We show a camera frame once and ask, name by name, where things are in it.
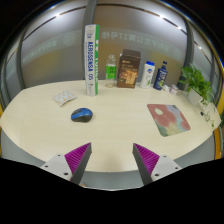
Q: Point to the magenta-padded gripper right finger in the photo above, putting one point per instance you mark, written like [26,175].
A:
[150,162]

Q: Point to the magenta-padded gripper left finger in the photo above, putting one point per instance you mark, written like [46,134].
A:
[75,163]

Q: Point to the blue and black computer mouse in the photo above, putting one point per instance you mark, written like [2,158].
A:
[82,115]

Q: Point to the floral pastel mouse pad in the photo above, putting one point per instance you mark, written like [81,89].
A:
[168,119]

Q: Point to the small orange-patterned white pouch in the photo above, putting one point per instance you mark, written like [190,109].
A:
[64,97]

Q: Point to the crumpled white wrapper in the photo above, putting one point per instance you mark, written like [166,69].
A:
[165,88]

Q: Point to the dark blue shampoo bottle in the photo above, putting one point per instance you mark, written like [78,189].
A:
[160,76]

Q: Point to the white bottle with blue cap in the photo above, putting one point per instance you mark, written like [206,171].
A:
[147,74]

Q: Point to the green potted plant white pot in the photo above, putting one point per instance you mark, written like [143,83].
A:
[197,85]

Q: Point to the brown cardboard carton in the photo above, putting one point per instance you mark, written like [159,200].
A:
[128,69]

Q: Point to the clear bottle with green label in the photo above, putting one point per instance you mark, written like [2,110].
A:
[110,71]

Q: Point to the white green shuttlecock tube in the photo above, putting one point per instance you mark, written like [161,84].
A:
[91,60]

